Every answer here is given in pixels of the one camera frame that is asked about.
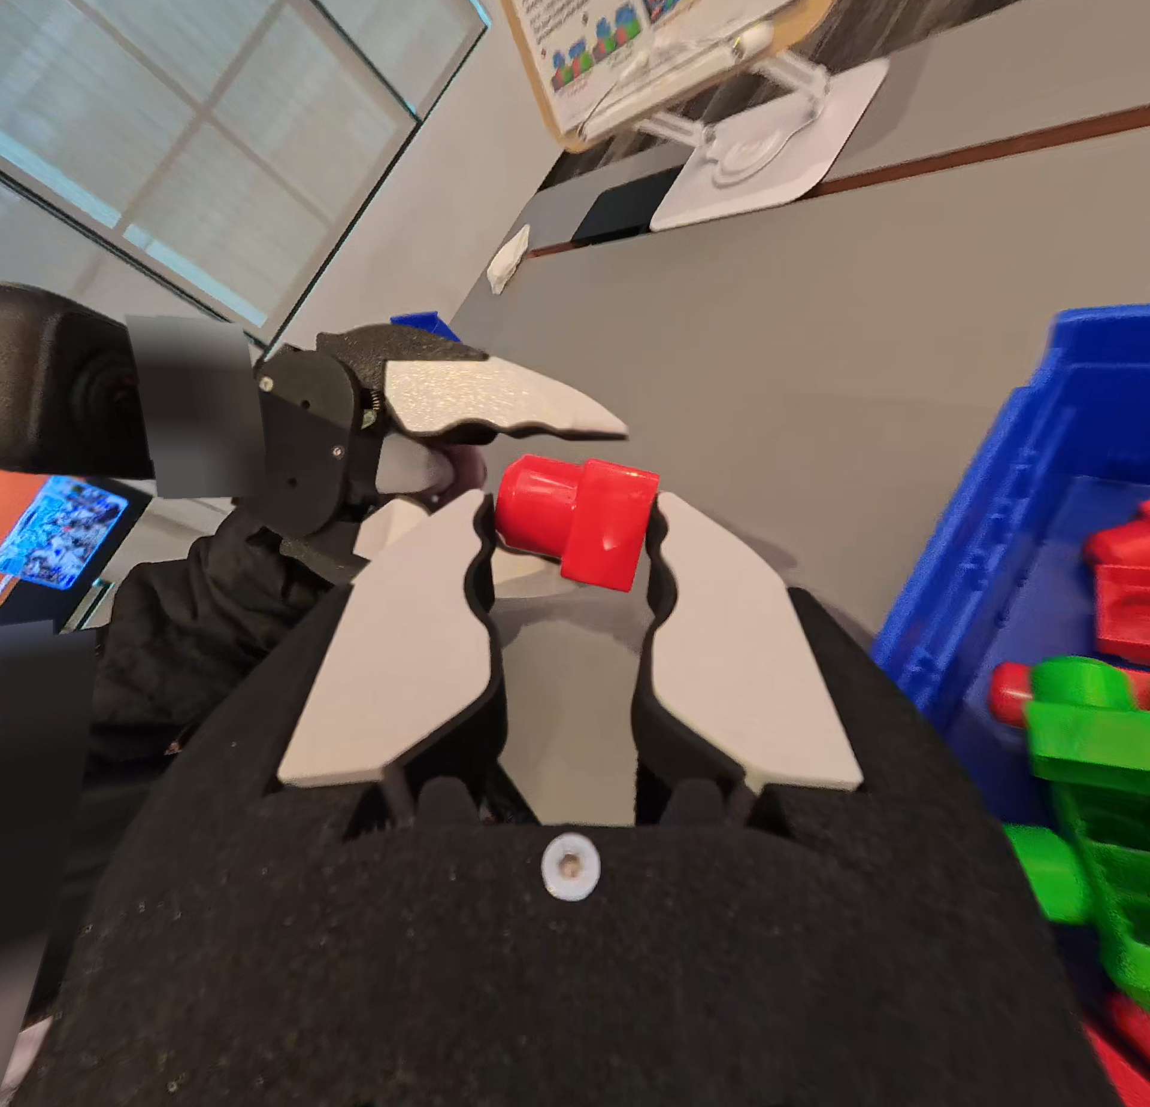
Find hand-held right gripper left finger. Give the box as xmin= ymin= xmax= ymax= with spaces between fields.
xmin=275 ymin=490 xmax=507 ymax=792

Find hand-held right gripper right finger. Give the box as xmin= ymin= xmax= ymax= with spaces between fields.
xmin=631 ymin=492 xmax=866 ymax=797

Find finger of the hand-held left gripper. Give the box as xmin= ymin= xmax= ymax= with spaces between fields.
xmin=378 ymin=356 xmax=633 ymax=447
xmin=352 ymin=437 xmax=491 ymax=566

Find red mega block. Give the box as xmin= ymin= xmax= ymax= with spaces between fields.
xmin=495 ymin=456 xmax=663 ymax=594

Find cluster of mega blocks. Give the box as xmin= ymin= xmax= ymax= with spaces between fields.
xmin=990 ymin=503 xmax=1150 ymax=1064

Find white cloth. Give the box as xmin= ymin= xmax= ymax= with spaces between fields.
xmin=487 ymin=224 xmax=536 ymax=298

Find dark tablet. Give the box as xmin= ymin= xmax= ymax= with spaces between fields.
xmin=569 ymin=167 xmax=688 ymax=250

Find computer monitor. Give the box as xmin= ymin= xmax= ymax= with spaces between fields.
xmin=0 ymin=472 xmax=158 ymax=632

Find glass window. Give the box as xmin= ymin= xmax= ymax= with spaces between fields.
xmin=0 ymin=0 xmax=491 ymax=346

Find instruction sheet board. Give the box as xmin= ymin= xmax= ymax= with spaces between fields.
xmin=487 ymin=0 xmax=855 ymax=157

